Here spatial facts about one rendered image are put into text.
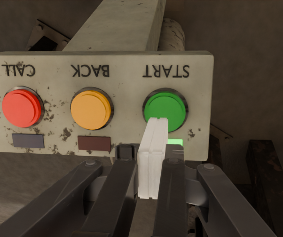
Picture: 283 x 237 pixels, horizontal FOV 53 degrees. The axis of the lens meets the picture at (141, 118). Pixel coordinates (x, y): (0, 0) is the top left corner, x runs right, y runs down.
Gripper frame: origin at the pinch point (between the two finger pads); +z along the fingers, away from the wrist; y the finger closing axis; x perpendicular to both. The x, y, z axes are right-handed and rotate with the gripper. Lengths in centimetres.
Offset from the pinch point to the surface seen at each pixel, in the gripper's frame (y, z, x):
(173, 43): 0, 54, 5
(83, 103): -7.8, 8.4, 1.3
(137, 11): -4.8, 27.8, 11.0
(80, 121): -8.2, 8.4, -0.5
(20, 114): -14.6, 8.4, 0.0
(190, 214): 8, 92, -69
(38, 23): -41, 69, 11
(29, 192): -70, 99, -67
